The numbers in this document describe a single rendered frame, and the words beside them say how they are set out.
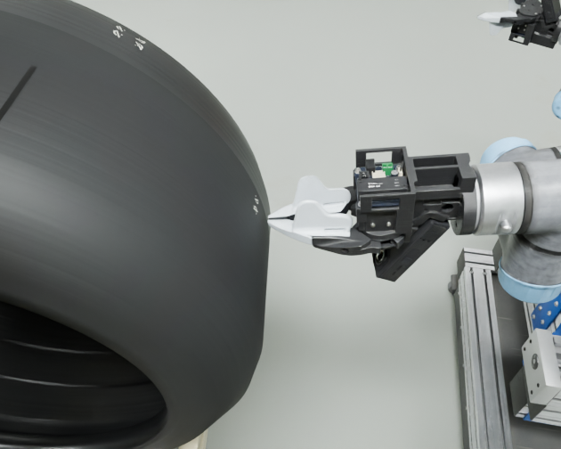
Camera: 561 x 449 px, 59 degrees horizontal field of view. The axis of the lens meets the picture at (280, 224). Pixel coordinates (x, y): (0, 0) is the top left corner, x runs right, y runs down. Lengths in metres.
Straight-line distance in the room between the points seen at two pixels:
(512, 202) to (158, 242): 0.33
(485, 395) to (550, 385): 0.48
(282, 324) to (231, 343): 1.44
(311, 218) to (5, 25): 0.32
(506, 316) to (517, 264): 1.22
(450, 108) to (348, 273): 1.33
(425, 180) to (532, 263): 0.17
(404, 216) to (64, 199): 0.31
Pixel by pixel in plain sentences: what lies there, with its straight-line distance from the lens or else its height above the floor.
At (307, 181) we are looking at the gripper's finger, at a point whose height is 1.28.
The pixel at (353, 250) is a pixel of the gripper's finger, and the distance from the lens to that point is 0.52.
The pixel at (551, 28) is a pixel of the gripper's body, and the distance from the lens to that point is 1.51.
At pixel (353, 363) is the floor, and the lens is 1.85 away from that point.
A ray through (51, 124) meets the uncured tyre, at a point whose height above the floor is 1.43.
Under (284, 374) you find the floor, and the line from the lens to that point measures 1.81.
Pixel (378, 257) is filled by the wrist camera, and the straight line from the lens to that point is 0.60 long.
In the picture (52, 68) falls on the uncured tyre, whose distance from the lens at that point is 0.44.
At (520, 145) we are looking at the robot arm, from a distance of 0.73.
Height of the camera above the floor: 1.64
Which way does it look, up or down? 48 degrees down
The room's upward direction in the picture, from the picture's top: straight up
